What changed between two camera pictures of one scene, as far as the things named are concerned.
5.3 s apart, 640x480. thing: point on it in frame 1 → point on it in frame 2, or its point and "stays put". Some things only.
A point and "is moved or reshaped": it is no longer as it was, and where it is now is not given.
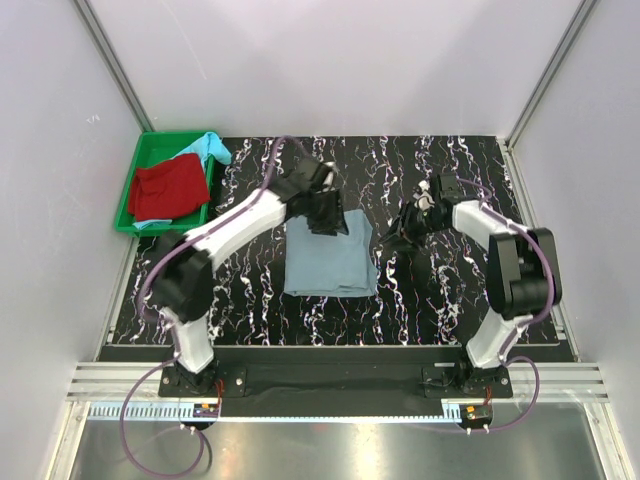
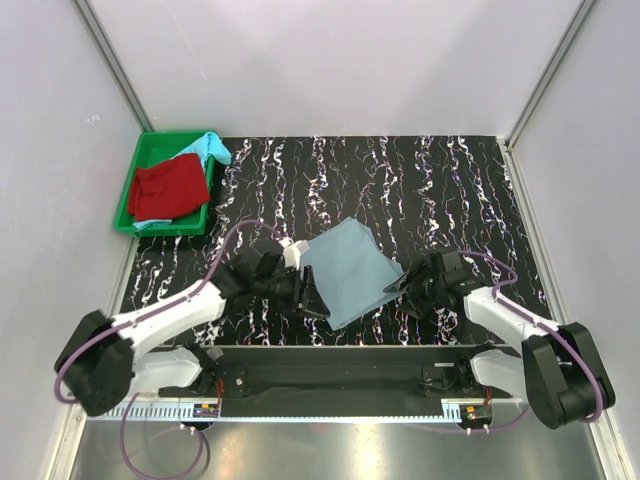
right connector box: x=478 y=412 stays put
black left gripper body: x=311 y=193 → x=283 y=288
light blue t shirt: x=209 y=146 stays put
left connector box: x=202 y=410 stays put
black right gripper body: x=419 y=223 → x=425 y=289
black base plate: x=337 y=382 stays put
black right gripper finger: x=415 y=245 → x=416 y=311
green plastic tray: x=153 y=147 stays put
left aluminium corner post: x=117 y=70 stays put
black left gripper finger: x=342 y=226 → x=312 y=297
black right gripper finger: x=393 y=239 → x=400 y=285
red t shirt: x=169 y=189 stays put
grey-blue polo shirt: x=325 y=264 is moved or reshaped
